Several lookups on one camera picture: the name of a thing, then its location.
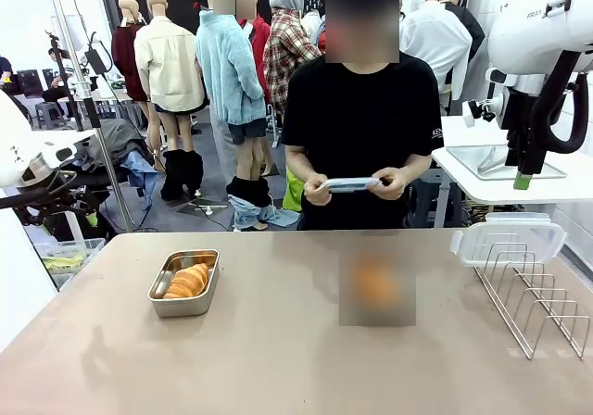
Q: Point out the mannequin in black jacket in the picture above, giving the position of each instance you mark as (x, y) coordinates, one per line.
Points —
(472, 30)

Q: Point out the mannequin in plaid hooded shirt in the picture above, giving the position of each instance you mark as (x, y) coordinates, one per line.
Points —
(282, 58)

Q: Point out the mannequin with patterned headscarf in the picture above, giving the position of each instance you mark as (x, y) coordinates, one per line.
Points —
(312, 26)

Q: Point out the black power adapter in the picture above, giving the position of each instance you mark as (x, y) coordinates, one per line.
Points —
(96, 61)

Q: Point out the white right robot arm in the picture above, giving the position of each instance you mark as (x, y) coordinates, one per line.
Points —
(523, 40)

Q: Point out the yellow green bag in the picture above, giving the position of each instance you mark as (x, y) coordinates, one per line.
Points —
(292, 192)

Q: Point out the light blue cloth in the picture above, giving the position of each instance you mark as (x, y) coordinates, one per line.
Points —
(139, 169)

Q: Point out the mannequin in light blue fleece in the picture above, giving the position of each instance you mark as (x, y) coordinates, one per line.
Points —
(227, 72)

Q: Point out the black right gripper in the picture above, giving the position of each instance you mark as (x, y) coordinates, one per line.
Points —
(521, 123)

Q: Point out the person's right hand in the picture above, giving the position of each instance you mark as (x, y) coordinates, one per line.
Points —
(317, 195)

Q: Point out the dark stool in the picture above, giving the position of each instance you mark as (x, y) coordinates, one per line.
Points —
(435, 192)

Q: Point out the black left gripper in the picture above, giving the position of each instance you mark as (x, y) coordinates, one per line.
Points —
(65, 202)

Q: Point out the clear plastic storage bin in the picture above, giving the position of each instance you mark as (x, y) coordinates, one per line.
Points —
(69, 248)

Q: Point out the person in dark shirt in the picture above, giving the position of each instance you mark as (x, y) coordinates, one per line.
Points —
(4, 67)

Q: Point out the mannequin in red jacket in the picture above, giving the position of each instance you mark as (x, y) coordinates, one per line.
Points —
(260, 40)

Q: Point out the metal light stand pole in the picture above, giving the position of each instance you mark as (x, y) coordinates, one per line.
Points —
(110, 165)

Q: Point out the golden croissant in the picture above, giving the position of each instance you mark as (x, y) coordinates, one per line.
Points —
(187, 280)
(376, 283)

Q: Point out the mannequin in cream jacket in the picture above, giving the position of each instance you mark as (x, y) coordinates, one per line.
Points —
(169, 63)

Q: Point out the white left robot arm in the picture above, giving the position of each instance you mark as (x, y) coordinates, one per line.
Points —
(14, 146)

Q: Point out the clear plastic clip lid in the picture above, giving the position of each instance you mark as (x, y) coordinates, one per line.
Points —
(352, 184)
(509, 239)

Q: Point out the mannequin in dark red dress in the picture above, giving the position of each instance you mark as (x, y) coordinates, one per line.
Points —
(125, 58)

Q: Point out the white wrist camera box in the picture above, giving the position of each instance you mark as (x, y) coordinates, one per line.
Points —
(470, 111)

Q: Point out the gray clothes pile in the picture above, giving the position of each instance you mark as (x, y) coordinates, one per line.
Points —
(116, 142)

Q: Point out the stainless steel rectangular container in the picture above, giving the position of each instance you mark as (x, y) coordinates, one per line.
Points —
(185, 306)
(352, 313)

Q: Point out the mannequin in white shirt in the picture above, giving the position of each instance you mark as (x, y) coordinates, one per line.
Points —
(435, 49)

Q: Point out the metal mesh baking tray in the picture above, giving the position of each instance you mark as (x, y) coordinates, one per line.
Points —
(468, 158)

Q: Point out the metal tongs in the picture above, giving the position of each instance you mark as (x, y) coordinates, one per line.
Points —
(491, 160)

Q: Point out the person's left forearm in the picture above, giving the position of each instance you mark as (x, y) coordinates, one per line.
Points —
(417, 167)

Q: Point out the person in black t-shirt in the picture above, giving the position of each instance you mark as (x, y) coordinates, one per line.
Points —
(361, 118)

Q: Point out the person's left hand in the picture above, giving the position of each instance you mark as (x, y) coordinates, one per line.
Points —
(391, 185)

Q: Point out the gray plastic stool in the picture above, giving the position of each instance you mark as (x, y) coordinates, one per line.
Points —
(48, 114)

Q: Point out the white side table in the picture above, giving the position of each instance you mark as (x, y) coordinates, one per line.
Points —
(486, 192)

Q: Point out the person's right forearm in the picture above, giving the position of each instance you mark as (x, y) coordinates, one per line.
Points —
(301, 165)

